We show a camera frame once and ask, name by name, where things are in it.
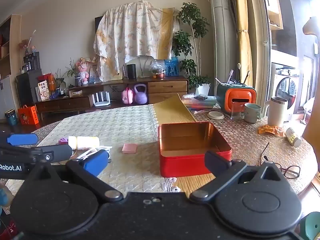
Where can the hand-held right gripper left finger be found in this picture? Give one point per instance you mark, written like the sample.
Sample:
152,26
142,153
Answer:
95,163

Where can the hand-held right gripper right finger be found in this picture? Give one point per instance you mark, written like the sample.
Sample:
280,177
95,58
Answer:
216,162

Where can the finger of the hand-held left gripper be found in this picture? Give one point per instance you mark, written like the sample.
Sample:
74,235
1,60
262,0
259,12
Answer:
57,152
22,139

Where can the white sunglasses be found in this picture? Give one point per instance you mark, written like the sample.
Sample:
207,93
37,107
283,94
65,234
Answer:
86,154

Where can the pink tube with yellow cap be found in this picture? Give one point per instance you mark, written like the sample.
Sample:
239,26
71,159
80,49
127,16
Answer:
130,148

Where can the red tin box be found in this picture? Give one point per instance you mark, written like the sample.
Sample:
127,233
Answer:
175,166

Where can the person's left hand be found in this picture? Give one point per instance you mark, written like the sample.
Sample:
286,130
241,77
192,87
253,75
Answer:
3,197

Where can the white and yellow bottle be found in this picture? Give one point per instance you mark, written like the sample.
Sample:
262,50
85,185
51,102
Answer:
85,142

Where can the teal bin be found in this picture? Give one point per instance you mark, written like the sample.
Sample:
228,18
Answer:
11,118

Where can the orange gift bag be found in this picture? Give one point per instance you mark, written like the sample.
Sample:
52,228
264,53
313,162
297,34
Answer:
28,115

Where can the white round coaster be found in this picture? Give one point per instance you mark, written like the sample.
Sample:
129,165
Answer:
216,115

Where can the black cabinet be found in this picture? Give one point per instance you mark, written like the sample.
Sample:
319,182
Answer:
26,90

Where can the dark-framed eyeglasses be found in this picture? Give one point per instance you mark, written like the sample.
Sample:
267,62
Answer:
265,158

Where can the white and orange snack box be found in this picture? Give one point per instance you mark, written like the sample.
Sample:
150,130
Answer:
43,91

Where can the clear glass cup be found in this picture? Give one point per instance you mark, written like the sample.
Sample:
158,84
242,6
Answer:
236,112

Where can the green mug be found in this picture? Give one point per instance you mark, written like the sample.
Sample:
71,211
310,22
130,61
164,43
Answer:
251,113

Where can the small cardboard box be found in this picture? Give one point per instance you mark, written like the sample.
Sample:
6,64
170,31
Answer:
75,93

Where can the orange snack wrapper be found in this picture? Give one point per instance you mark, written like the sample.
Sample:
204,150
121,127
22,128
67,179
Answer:
270,130

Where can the white router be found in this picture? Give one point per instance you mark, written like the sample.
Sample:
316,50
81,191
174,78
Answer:
101,100

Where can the red gift box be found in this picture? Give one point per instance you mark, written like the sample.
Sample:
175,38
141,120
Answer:
50,81

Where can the small potted plant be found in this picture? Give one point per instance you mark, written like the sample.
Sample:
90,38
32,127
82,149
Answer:
60,82

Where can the gold woven table runner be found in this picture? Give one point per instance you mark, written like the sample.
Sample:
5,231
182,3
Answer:
172,110

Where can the orange and green storage box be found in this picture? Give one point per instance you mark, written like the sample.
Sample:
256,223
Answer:
240,97

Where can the white plant pot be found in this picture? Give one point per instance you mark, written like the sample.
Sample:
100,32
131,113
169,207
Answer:
203,89

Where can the pink toy suitcase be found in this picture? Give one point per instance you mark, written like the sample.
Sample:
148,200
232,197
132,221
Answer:
127,97

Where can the potted orchid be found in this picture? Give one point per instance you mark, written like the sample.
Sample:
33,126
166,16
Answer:
77,80

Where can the black coffee machine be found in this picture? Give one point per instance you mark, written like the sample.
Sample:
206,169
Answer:
32,61

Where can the white jug with steel rim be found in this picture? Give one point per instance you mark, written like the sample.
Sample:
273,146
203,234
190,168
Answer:
277,112

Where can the purple kettlebell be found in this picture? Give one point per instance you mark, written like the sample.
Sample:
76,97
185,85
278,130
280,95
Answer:
140,97

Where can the small white bottle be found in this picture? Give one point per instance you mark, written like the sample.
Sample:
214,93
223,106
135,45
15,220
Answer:
293,137

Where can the pink doll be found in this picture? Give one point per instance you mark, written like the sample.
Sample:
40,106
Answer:
83,71

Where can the wooden television cabinet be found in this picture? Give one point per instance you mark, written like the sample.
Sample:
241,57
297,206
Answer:
165,87

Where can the black speaker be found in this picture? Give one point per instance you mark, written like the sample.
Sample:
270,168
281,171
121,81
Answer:
131,71

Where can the washing machine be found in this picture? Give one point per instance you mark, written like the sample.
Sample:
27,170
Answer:
285,87

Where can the clear plastic bag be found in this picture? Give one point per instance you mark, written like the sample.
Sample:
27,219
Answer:
157,67

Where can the green plastic stool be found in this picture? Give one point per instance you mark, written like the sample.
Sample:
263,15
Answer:
311,226

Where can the standing air conditioner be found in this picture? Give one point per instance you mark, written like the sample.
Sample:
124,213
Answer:
220,30

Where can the floral cloth cover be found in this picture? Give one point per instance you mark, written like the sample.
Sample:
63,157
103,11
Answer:
130,35

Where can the black television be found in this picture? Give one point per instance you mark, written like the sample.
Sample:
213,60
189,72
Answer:
98,21

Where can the tall green houseplant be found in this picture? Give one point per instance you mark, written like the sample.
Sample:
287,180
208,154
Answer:
190,15

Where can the yellow curtain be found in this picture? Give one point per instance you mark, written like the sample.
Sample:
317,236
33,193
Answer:
241,10

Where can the wooden wall shelf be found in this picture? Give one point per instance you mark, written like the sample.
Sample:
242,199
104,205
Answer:
13,42

